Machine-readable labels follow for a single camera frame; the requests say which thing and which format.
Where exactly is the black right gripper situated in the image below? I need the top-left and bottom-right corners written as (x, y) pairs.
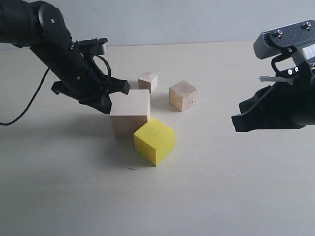
top-left (231, 63), bottom-right (315, 133)

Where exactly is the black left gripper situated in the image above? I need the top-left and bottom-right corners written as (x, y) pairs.
top-left (51, 71), bottom-right (130, 114)

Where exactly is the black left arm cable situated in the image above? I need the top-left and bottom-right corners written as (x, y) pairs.
top-left (0, 68), bottom-right (50, 126)

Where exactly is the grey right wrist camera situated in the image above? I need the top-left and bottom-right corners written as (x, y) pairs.
top-left (253, 20), bottom-right (315, 59)

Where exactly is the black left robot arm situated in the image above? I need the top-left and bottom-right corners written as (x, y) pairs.
top-left (0, 0), bottom-right (130, 114)

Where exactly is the small pale wooden cube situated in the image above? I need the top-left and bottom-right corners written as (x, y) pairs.
top-left (138, 71), bottom-right (158, 93)

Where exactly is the large pale wooden cube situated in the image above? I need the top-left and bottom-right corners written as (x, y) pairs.
top-left (110, 89), bottom-right (151, 139)

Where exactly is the medium bare wooden cube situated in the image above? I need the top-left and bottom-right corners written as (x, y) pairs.
top-left (169, 81), bottom-right (197, 112)

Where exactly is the yellow painted cube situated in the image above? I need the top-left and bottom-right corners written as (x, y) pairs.
top-left (133, 118), bottom-right (176, 166)

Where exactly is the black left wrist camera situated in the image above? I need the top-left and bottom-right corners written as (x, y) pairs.
top-left (73, 38), bottom-right (108, 55)

